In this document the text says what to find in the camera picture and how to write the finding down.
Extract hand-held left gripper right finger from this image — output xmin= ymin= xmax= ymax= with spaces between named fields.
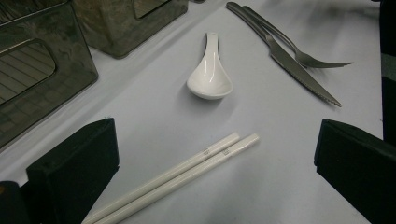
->
xmin=314 ymin=119 xmax=396 ymax=224

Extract white chopstick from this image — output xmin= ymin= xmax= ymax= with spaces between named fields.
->
xmin=81 ymin=132 xmax=241 ymax=224
xmin=92 ymin=133 xmax=261 ymax=224

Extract steel table knife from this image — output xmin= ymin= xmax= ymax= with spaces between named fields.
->
xmin=225 ymin=1 xmax=343 ymax=108

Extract steel fork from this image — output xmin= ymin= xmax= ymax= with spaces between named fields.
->
xmin=242 ymin=5 xmax=355 ymax=70

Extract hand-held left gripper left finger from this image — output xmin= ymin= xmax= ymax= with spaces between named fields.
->
xmin=26 ymin=117 xmax=120 ymax=224

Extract smoky clear plastic bin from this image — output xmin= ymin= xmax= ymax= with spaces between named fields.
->
xmin=72 ymin=0 xmax=190 ymax=60
xmin=0 ymin=0 xmax=99 ymax=150

